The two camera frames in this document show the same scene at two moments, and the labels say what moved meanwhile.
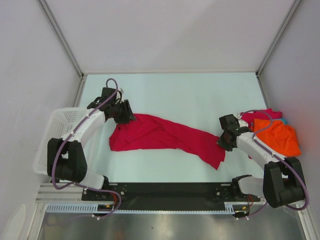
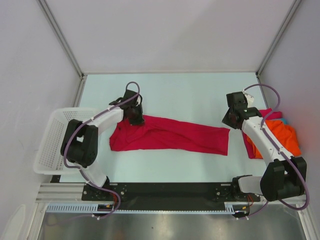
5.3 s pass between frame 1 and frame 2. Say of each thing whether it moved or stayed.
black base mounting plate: stayed
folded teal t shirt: stayed
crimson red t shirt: moved
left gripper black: moved
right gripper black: moved
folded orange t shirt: stayed
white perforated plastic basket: stayed
